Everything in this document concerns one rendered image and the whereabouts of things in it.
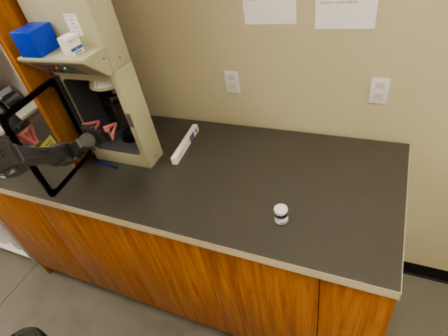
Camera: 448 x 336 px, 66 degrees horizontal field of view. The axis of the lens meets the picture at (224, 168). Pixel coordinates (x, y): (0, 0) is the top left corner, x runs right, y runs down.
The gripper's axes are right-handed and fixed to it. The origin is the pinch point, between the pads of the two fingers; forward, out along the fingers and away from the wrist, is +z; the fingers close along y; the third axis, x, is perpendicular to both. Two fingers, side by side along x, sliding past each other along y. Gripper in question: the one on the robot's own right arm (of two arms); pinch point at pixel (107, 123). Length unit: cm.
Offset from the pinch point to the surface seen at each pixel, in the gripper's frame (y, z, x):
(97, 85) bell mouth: -0.8, 3.4, -16.0
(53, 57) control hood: 0.0, -8.1, -33.4
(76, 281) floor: 63, -30, 116
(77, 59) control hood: -11.8, -8.4, -33.2
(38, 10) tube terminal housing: 9.0, 1.7, -46.0
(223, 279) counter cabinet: -57, -25, 53
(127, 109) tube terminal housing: -13.5, 1.7, -7.2
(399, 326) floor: -128, 13, 120
